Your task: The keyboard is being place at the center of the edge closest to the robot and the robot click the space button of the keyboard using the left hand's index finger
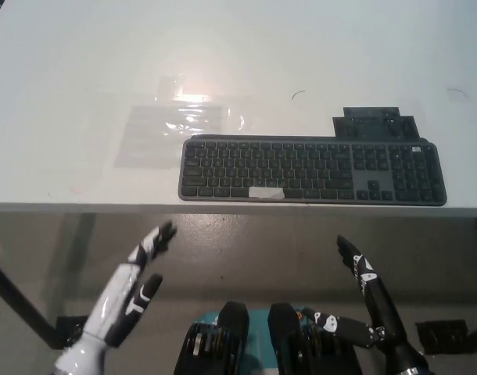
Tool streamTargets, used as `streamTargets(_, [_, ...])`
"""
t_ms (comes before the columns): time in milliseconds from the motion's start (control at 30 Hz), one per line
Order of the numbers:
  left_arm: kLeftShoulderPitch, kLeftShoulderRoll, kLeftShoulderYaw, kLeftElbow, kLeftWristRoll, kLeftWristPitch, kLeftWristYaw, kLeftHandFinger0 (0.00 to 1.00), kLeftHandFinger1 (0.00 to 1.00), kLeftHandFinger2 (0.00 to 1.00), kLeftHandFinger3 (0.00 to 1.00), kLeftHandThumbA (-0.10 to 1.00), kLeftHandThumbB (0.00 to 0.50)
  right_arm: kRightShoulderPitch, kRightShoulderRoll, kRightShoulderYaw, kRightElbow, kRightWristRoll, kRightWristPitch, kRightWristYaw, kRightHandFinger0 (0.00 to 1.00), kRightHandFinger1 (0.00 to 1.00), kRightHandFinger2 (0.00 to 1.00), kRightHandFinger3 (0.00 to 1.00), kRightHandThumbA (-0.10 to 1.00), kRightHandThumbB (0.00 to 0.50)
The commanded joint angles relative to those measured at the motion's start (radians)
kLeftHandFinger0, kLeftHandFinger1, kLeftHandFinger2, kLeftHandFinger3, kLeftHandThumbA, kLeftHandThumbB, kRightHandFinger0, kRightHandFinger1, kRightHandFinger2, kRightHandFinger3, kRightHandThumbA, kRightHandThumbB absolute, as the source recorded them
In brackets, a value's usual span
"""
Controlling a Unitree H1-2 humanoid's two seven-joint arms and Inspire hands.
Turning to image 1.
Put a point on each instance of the black slanted table leg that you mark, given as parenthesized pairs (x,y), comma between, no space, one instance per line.
(21,301)

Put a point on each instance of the white tape on space bar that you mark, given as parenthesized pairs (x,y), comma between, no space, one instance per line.
(266,192)

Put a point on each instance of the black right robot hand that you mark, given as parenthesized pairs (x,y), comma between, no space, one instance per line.
(383,308)

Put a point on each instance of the black plastic holder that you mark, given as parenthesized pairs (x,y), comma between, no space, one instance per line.
(373,123)

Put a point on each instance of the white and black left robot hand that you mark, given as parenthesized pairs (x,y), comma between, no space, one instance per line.
(115,301)

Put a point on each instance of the dark grey full-size keyboard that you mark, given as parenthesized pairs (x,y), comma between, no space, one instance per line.
(340,173)

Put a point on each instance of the black robot legs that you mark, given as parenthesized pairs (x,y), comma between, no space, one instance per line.
(238,336)

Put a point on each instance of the clear plastic sheet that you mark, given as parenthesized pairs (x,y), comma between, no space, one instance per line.
(148,136)

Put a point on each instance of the black floor tape patch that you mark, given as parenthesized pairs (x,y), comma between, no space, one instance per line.
(442,336)
(70,326)

